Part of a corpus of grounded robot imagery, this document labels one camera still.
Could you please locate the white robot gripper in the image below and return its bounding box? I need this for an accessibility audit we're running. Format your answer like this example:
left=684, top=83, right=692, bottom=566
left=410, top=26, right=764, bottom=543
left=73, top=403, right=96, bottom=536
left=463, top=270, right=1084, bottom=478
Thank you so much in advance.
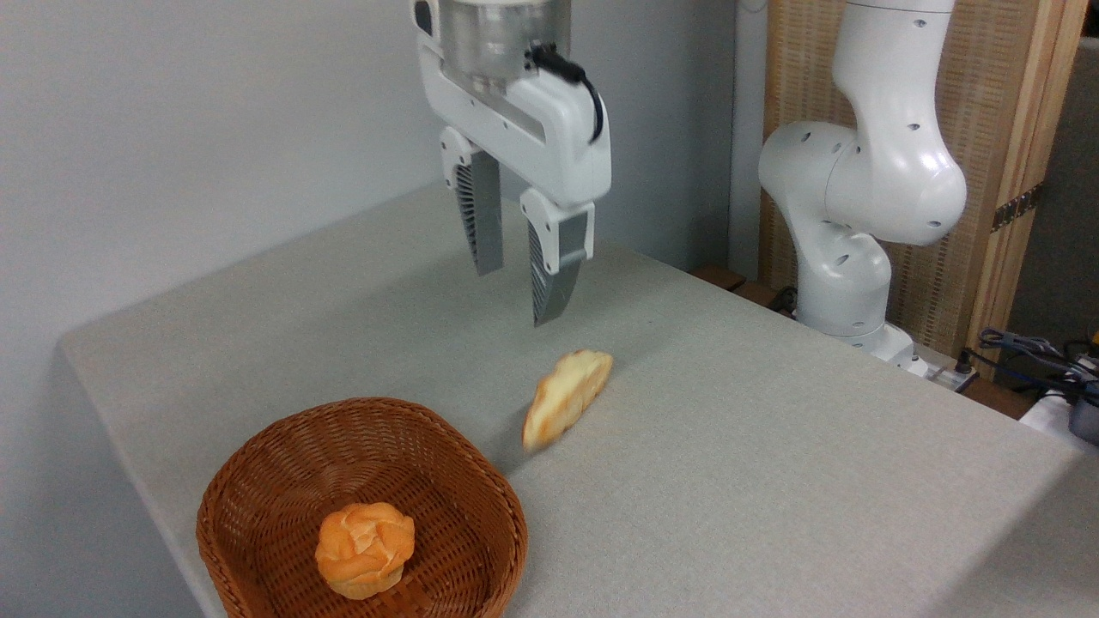
left=412, top=0, right=613, bottom=328

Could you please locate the long sliced bread piece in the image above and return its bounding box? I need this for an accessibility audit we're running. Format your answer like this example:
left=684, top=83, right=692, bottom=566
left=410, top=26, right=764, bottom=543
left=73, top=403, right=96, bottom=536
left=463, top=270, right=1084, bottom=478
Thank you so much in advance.
left=521, top=348, right=615, bottom=453

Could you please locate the round orange bread roll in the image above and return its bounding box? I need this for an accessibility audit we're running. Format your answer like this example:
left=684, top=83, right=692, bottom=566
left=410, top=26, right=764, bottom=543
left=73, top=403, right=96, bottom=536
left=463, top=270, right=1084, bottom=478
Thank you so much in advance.
left=314, top=502, right=416, bottom=600

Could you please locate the white vertical pipe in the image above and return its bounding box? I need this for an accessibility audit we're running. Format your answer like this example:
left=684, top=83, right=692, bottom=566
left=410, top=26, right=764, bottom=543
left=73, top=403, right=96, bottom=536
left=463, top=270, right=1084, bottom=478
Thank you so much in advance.
left=730, top=0, right=770, bottom=280

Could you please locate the brown wicker basket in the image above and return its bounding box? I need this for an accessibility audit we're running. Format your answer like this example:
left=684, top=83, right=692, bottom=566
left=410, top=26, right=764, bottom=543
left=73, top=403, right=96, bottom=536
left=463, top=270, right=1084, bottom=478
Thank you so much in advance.
left=196, top=397, right=529, bottom=618

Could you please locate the metal hinge on screen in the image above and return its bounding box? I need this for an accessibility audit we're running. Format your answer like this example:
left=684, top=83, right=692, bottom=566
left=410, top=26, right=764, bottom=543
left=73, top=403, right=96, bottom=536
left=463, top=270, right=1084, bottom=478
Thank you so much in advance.
left=992, top=182, right=1046, bottom=233

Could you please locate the wooden woven screen panel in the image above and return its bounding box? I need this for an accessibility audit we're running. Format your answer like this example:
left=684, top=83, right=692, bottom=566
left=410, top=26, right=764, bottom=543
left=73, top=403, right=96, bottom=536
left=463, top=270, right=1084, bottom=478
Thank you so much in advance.
left=760, top=0, right=1091, bottom=379

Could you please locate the white box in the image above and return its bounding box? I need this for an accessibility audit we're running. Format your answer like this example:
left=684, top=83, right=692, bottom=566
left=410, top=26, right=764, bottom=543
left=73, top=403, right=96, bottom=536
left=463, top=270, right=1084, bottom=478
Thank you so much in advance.
left=1019, top=391, right=1099, bottom=453

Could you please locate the grey device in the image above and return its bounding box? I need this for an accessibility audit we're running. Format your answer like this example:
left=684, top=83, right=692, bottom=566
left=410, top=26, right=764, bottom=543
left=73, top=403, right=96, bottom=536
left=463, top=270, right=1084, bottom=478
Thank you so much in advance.
left=1067, top=397, right=1099, bottom=445

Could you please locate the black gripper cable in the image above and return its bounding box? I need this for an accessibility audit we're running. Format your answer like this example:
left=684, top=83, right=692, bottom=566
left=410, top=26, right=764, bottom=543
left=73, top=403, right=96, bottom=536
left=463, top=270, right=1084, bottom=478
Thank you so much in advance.
left=525, top=41, right=604, bottom=144

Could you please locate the blue grey cable bundle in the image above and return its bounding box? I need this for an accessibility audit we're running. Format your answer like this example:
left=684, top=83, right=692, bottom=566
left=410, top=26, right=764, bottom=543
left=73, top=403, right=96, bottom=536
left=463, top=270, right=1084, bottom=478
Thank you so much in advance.
left=962, top=326, right=1099, bottom=404

